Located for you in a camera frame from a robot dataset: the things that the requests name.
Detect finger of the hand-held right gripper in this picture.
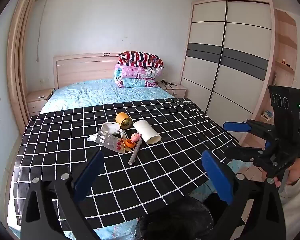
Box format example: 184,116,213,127
224,145,266,162
223,119,276,137

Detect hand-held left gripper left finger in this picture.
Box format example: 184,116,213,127
20,150,105,240

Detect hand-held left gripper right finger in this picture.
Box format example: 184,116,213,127
201,149,287,240

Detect white paper cup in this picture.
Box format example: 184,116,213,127
132,119,162,145

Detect person's right forearm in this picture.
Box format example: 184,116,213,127
277,160,300,240

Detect person's right hand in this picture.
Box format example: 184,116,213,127
273,159,300,187

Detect small items on shelf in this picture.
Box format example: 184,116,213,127
261,110,275,121

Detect silver blister pack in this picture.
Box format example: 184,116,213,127
96,128,123,152

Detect red pill blister pack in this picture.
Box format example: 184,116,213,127
112,139,133,153

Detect white plastic box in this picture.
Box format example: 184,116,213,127
100,122,122,137

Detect long grey wrapper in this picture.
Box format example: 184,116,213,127
128,140,144,166

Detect black white grid cloth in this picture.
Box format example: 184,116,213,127
15,97,240,231

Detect yellow tape roll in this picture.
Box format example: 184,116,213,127
115,112,133,130

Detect white sliding door wardrobe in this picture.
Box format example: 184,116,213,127
180,0,276,141

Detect wooden nightstand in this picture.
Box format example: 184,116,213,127
158,81,189,98
26,88,56,117

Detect wooden corner shelf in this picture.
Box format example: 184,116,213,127
240,9,298,145

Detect blue folded blanket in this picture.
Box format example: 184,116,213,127
114,76,160,88

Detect wooden headboard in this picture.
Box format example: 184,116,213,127
52,52,124,90

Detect black charger cable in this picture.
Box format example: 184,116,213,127
161,79,178,93

